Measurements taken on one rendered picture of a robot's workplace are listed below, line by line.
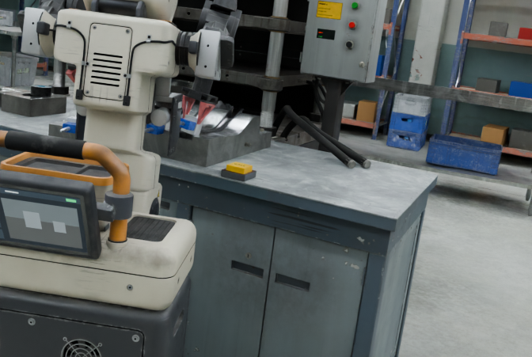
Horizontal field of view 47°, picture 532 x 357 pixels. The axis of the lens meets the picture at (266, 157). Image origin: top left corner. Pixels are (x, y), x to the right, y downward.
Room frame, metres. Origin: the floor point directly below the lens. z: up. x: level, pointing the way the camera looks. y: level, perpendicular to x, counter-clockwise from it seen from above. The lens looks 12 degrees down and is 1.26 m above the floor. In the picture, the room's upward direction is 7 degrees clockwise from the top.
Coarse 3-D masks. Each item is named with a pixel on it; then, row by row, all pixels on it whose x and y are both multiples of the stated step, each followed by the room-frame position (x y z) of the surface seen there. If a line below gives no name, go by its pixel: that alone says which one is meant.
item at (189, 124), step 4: (188, 116) 1.93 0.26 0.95; (192, 116) 1.92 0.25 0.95; (180, 120) 1.89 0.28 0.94; (184, 120) 1.88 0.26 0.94; (188, 120) 1.89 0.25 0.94; (192, 120) 1.92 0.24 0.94; (196, 120) 1.91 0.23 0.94; (180, 124) 1.86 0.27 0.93; (184, 124) 1.88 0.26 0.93; (188, 124) 1.87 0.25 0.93; (192, 124) 1.89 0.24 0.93; (196, 124) 1.91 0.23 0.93; (200, 124) 1.93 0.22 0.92; (184, 128) 1.88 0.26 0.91; (188, 128) 1.88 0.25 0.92; (192, 128) 1.90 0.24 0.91; (196, 128) 1.91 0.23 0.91; (200, 128) 1.94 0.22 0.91; (188, 132) 1.91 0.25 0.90; (192, 132) 1.91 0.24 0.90; (196, 132) 1.92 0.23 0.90
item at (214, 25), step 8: (208, 24) 1.60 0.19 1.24; (216, 24) 1.59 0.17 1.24; (192, 32) 1.54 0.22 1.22; (224, 32) 1.57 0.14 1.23; (224, 40) 1.53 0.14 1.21; (232, 40) 1.53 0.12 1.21; (224, 48) 1.54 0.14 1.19; (232, 48) 1.54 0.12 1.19; (224, 56) 1.56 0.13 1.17; (232, 56) 1.55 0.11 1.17; (224, 64) 1.57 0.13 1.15; (232, 64) 1.57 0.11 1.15
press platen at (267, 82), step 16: (240, 64) 3.24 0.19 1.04; (256, 64) 3.41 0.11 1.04; (224, 80) 2.78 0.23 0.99; (240, 80) 2.75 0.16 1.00; (256, 80) 2.65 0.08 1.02; (272, 80) 2.59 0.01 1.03; (288, 80) 2.90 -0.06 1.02; (304, 80) 3.00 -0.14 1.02; (320, 80) 3.21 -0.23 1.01; (320, 96) 3.03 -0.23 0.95
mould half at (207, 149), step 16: (192, 112) 2.22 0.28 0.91; (224, 112) 2.21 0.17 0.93; (208, 128) 2.10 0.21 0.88; (240, 128) 2.10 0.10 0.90; (256, 128) 2.20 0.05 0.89; (144, 144) 1.97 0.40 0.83; (160, 144) 1.95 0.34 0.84; (192, 144) 1.90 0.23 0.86; (208, 144) 1.88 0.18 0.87; (224, 144) 1.98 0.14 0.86; (240, 144) 2.09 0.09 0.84; (256, 144) 2.22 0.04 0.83; (176, 160) 1.92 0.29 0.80; (192, 160) 1.90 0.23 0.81; (208, 160) 1.89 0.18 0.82; (224, 160) 1.99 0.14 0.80
